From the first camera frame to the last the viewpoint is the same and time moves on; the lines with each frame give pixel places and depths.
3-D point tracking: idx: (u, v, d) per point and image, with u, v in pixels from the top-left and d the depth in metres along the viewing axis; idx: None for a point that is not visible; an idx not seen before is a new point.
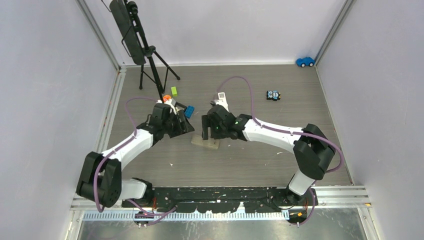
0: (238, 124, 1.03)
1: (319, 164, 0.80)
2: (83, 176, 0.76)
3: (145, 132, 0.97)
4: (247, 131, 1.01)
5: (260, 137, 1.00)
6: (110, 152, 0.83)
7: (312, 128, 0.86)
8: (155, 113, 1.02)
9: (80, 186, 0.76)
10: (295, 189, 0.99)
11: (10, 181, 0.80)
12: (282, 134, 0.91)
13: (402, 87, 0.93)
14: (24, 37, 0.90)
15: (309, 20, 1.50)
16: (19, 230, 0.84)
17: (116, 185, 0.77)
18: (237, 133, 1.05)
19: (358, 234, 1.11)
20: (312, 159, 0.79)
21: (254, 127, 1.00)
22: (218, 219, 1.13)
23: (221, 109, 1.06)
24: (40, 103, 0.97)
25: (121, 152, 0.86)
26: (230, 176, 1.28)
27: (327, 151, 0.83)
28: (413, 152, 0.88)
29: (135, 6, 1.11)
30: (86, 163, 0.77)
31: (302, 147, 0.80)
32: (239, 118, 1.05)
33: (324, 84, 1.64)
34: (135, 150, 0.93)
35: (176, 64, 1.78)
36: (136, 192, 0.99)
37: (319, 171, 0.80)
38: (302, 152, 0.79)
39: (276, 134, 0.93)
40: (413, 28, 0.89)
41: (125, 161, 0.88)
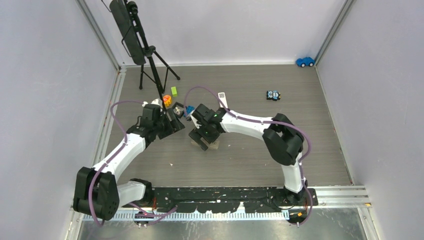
0: (216, 117, 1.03)
1: (287, 150, 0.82)
2: (77, 193, 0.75)
3: (137, 136, 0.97)
4: (224, 123, 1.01)
5: (236, 127, 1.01)
6: (102, 166, 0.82)
7: (281, 116, 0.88)
8: (145, 114, 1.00)
9: (76, 202, 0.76)
10: (289, 186, 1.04)
11: (10, 182, 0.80)
12: (253, 124, 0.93)
13: (402, 88, 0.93)
14: (24, 37, 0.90)
15: (310, 20, 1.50)
16: (20, 230, 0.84)
17: (112, 198, 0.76)
18: (216, 125, 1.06)
19: (358, 234, 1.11)
20: (279, 146, 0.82)
21: (231, 119, 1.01)
22: (218, 219, 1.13)
23: (202, 107, 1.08)
24: (40, 104, 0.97)
25: (114, 164, 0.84)
26: (230, 176, 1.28)
27: (295, 138, 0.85)
28: (413, 152, 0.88)
29: (135, 6, 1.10)
30: (78, 180, 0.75)
31: (270, 134, 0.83)
32: (218, 111, 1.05)
33: (324, 84, 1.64)
34: (128, 158, 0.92)
35: (176, 64, 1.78)
36: (135, 194, 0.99)
37: (287, 157, 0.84)
38: (270, 140, 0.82)
39: (249, 124, 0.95)
40: (413, 28, 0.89)
41: (120, 170, 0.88)
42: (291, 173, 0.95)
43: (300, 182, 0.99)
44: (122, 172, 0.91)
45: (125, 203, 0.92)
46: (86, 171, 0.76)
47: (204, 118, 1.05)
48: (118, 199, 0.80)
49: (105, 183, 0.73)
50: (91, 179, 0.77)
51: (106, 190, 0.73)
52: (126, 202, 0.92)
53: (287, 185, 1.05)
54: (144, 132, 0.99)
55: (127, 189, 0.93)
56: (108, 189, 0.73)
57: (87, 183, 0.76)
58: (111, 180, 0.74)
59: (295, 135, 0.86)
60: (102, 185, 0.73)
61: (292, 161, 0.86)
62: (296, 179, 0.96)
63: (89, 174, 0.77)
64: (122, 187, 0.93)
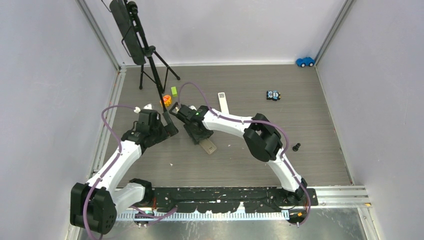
0: (198, 115, 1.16)
1: (266, 148, 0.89)
2: (73, 209, 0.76)
3: (132, 144, 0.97)
4: (205, 121, 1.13)
5: (217, 126, 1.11)
6: (96, 181, 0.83)
7: (260, 116, 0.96)
8: (142, 119, 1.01)
9: (73, 218, 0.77)
10: (285, 185, 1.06)
11: (10, 182, 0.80)
12: (234, 123, 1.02)
13: (403, 88, 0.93)
14: (24, 37, 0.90)
15: (310, 20, 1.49)
16: (20, 231, 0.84)
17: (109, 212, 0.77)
18: (198, 123, 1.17)
19: (358, 234, 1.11)
20: (258, 144, 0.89)
21: (212, 118, 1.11)
22: (218, 219, 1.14)
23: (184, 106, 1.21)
24: (40, 103, 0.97)
25: (108, 178, 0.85)
26: (230, 176, 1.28)
27: (272, 136, 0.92)
28: (413, 152, 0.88)
29: (135, 6, 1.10)
30: (73, 196, 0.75)
31: (250, 134, 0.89)
32: (200, 110, 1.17)
33: (324, 84, 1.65)
34: (123, 168, 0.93)
35: (176, 64, 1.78)
36: (134, 200, 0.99)
37: (266, 154, 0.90)
38: (248, 138, 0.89)
39: (230, 123, 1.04)
40: (414, 28, 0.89)
41: (115, 182, 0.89)
42: (276, 166, 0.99)
43: (293, 180, 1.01)
44: (117, 183, 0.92)
45: (123, 210, 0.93)
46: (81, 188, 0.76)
47: (187, 118, 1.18)
48: (115, 212, 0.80)
49: (99, 199, 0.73)
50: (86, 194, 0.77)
51: (100, 207, 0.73)
52: (124, 208, 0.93)
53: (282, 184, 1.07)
54: (139, 138, 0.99)
55: (126, 195, 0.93)
56: (102, 205, 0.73)
57: (82, 199, 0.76)
58: (106, 196, 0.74)
59: (272, 133, 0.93)
60: (97, 201, 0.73)
61: (271, 157, 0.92)
62: (286, 175, 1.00)
63: (84, 190, 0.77)
64: (120, 193, 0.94)
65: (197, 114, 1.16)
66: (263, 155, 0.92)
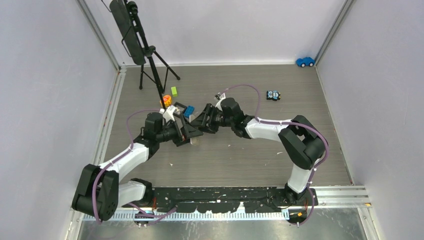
0: (242, 123, 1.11)
1: (308, 153, 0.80)
2: (79, 188, 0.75)
3: (142, 146, 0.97)
4: (248, 128, 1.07)
5: (259, 133, 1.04)
6: (107, 165, 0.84)
7: (300, 119, 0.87)
8: (146, 126, 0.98)
9: (76, 199, 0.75)
10: (292, 186, 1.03)
11: (10, 182, 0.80)
12: (272, 126, 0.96)
13: (403, 88, 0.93)
14: (24, 37, 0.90)
15: (310, 20, 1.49)
16: (20, 230, 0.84)
17: (113, 197, 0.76)
18: (242, 132, 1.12)
19: (358, 234, 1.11)
20: (296, 146, 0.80)
21: (255, 123, 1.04)
22: (218, 219, 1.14)
23: (236, 105, 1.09)
24: (40, 103, 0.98)
25: (118, 165, 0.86)
26: (230, 176, 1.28)
27: (316, 142, 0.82)
28: (413, 152, 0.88)
29: (135, 6, 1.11)
30: (83, 176, 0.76)
31: (287, 135, 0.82)
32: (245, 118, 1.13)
33: (324, 84, 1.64)
34: (131, 164, 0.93)
35: (176, 64, 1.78)
36: (134, 196, 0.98)
37: (304, 160, 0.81)
38: (285, 138, 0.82)
39: (269, 127, 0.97)
40: (413, 28, 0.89)
41: (122, 173, 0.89)
42: (303, 174, 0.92)
43: (305, 183, 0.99)
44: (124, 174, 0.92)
45: (123, 203, 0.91)
46: (92, 169, 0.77)
47: (233, 117, 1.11)
48: (117, 200, 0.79)
49: (108, 179, 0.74)
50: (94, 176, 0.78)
51: (108, 188, 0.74)
52: (124, 202, 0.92)
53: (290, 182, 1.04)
54: (146, 143, 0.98)
55: (127, 189, 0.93)
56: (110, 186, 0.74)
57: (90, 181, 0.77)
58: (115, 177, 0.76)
59: (316, 138, 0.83)
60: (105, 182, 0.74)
61: (309, 166, 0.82)
62: (303, 180, 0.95)
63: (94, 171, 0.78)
64: (122, 187, 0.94)
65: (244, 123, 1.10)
66: (301, 162, 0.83)
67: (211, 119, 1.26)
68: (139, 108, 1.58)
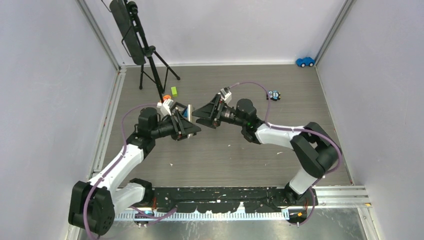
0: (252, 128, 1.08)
1: (320, 161, 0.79)
2: (72, 207, 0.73)
3: (135, 148, 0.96)
4: (257, 133, 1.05)
5: (267, 138, 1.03)
6: (97, 180, 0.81)
7: (313, 125, 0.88)
8: (140, 125, 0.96)
9: (71, 216, 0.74)
10: (295, 187, 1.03)
11: (9, 182, 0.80)
12: (284, 132, 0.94)
13: (403, 88, 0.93)
14: (24, 37, 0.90)
15: (310, 20, 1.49)
16: (20, 231, 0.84)
17: (108, 213, 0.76)
18: (253, 137, 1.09)
19: (358, 234, 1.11)
20: (309, 155, 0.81)
21: (265, 128, 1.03)
22: (218, 219, 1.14)
23: (254, 111, 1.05)
24: (40, 104, 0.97)
25: (109, 178, 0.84)
26: (229, 176, 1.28)
27: (328, 149, 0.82)
28: (413, 152, 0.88)
29: (135, 6, 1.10)
30: (74, 194, 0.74)
31: (300, 142, 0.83)
32: (257, 123, 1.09)
33: (324, 84, 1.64)
34: (124, 172, 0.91)
35: (176, 64, 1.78)
36: (134, 197, 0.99)
37: (315, 167, 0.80)
38: (298, 145, 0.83)
39: (280, 133, 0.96)
40: (414, 28, 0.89)
41: (115, 185, 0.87)
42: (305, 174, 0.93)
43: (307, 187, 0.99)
44: (118, 185, 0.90)
45: (122, 210, 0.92)
46: (82, 186, 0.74)
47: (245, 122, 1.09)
48: (112, 213, 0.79)
49: (100, 198, 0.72)
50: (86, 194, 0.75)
51: (100, 207, 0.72)
52: (122, 208, 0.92)
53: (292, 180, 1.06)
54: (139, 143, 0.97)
55: (124, 196, 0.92)
56: (102, 205, 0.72)
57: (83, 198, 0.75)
58: (106, 196, 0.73)
59: (329, 146, 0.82)
60: (97, 201, 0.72)
61: (321, 174, 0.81)
62: (307, 184, 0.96)
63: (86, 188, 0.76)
64: (119, 193, 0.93)
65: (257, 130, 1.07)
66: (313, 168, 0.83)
67: (219, 113, 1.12)
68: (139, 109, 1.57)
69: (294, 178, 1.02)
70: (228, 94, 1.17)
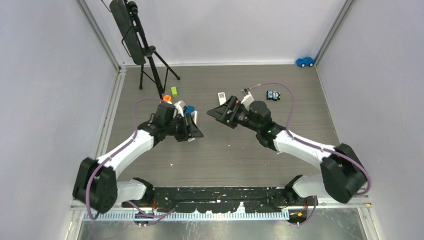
0: (270, 133, 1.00)
1: (348, 187, 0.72)
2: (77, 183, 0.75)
3: (146, 134, 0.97)
4: (277, 140, 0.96)
5: (286, 148, 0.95)
6: (105, 159, 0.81)
7: (346, 148, 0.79)
8: (159, 113, 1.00)
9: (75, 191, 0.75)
10: (297, 189, 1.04)
11: (10, 182, 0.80)
12: (311, 149, 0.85)
13: (403, 87, 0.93)
14: (24, 37, 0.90)
15: (310, 20, 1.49)
16: (20, 231, 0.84)
17: (110, 193, 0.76)
18: (268, 141, 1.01)
19: (358, 234, 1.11)
20: (338, 180, 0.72)
21: (286, 138, 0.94)
22: (218, 219, 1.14)
23: (268, 113, 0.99)
24: (40, 103, 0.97)
25: (116, 159, 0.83)
26: (235, 176, 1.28)
27: (358, 175, 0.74)
28: (413, 152, 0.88)
29: (135, 6, 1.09)
30: (82, 169, 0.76)
31: (330, 165, 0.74)
32: (274, 127, 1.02)
33: (324, 84, 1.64)
34: (132, 155, 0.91)
35: (176, 64, 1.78)
36: (136, 192, 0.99)
37: (342, 193, 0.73)
38: (328, 169, 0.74)
39: (305, 148, 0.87)
40: (413, 28, 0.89)
41: (121, 167, 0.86)
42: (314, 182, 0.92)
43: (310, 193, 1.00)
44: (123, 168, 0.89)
45: (122, 200, 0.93)
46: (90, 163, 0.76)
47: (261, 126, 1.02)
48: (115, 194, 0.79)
49: (105, 177, 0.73)
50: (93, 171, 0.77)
51: (103, 185, 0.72)
52: (122, 199, 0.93)
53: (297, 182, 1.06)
54: (154, 129, 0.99)
55: (128, 186, 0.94)
56: (106, 183, 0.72)
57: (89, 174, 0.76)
58: (110, 175, 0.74)
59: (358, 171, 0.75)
60: (101, 179, 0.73)
61: (346, 200, 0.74)
62: (312, 191, 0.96)
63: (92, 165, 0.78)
64: (124, 183, 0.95)
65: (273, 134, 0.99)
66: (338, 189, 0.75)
67: (234, 115, 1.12)
68: (139, 109, 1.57)
69: (301, 181, 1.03)
70: (248, 96, 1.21)
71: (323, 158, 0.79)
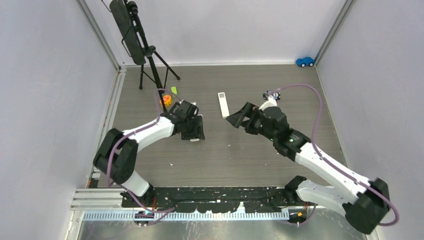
0: (291, 142, 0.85)
1: (374, 224, 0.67)
2: (101, 149, 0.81)
3: (168, 121, 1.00)
4: (300, 156, 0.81)
5: (309, 165, 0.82)
6: (130, 133, 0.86)
7: (382, 184, 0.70)
8: (182, 107, 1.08)
9: (97, 158, 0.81)
10: (303, 190, 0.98)
11: (10, 182, 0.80)
12: (343, 178, 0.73)
13: (403, 87, 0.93)
14: (24, 37, 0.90)
15: (310, 20, 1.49)
16: (20, 231, 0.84)
17: (129, 166, 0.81)
18: (288, 150, 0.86)
19: (358, 234, 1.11)
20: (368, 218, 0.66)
21: (312, 155, 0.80)
22: (218, 219, 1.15)
23: (284, 118, 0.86)
24: (40, 103, 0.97)
25: (140, 135, 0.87)
26: (233, 176, 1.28)
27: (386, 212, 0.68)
28: (413, 151, 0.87)
29: (135, 6, 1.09)
30: (107, 138, 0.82)
31: (366, 204, 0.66)
32: (295, 136, 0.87)
33: (324, 84, 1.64)
34: (154, 136, 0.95)
35: (176, 64, 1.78)
36: (141, 184, 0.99)
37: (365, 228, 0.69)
38: (363, 208, 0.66)
39: (336, 174, 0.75)
40: (414, 28, 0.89)
41: (143, 145, 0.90)
42: (328, 197, 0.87)
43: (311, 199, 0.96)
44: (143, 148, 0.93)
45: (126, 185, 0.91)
46: (115, 133, 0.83)
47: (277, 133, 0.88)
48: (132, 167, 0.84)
49: (129, 148, 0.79)
50: (116, 141, 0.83)
51: (126, 155, 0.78)
52: (126, 185, 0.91)
53: (305, 185, 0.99)
54: (177, 118, 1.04)
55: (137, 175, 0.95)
56: (129, 154, 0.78)
57: (112, 143, 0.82)
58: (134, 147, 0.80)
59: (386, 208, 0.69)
60: (125, 149, 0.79)
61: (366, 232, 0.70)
62: (318, 199, 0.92)
63: (117, 136, 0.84)
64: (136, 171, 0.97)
65: (293, 142, 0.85)
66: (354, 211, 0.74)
67: (250, 121, 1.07)
68: (139, 109, 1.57)
69: (310, 185, 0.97)
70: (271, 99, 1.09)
71: (358, 194, 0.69)
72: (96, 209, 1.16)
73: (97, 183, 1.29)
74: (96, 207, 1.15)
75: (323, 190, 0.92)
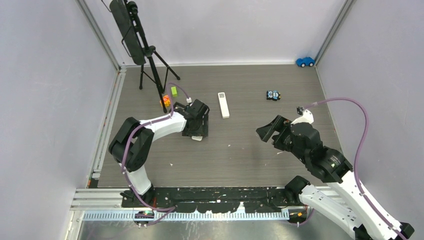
0: (330, 165, 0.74)
1: None
2: (117, 135, 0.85)
3: (181, 116, 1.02)
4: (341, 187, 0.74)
5: (345, 196, 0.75)
6: (146, 122, 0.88)
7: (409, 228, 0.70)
8: (194, 106, 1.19)
9: (113, 143, 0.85)
10: (308, 196, 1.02)
11: (10, 182, 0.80)
12: (379, 221, 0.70)
13: (403, 87, 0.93)
14: (24, 37, 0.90)
15: (310, 20, 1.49)
16: (20, 231, 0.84)
17: (142, 154, 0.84)
18: (325, 172, 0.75)
19: None
20: None
21: (353, 189, 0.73)
22: (218, 219, 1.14)
23: (315, 135, 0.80)
24: (40, 104, 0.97)
25: (155, 126, 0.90)
26: (233, 176, 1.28)
27: None
28: (413, 151, 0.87)
29: (135, 6, 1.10)
30: (124, 126, 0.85)
31: None
32: (335, 159, 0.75)
33: (324, 84, 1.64)
34: (167, 129, 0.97)
35: (176, 64, 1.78)
36: (144, 182, 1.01)
37: None
38: None
39: (372, 215, 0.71)
40: (414, 28, 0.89)
41: (156, 135, 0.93)
42: (334, 211, 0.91)
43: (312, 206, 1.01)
44: (156, 138, 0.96)
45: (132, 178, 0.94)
46: (132, 122, 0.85)
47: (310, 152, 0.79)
48: (145, 156, 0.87)
49: (144, 138, 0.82)
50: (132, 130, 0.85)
51: (140, 144, 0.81)
52: (133, 178, 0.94)
53: (311, 191, 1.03)
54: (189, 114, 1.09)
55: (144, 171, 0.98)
56: (143, 143, 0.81)
57: (128, 132, 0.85)
58: (149, 137, 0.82)
59: None
60: (141, 139, 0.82)
61: None
62: (321, 208, 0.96)
63: (134, 125, 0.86)
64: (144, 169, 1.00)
65: (332, 166, 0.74)
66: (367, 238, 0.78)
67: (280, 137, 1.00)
68: (139, 109, 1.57)
69: (315, 194, 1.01)
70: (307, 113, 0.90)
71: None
72: (96, 209, 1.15)
73: (97, 183, 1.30)
74: (96, 207, 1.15)
75: (327, 201, 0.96)
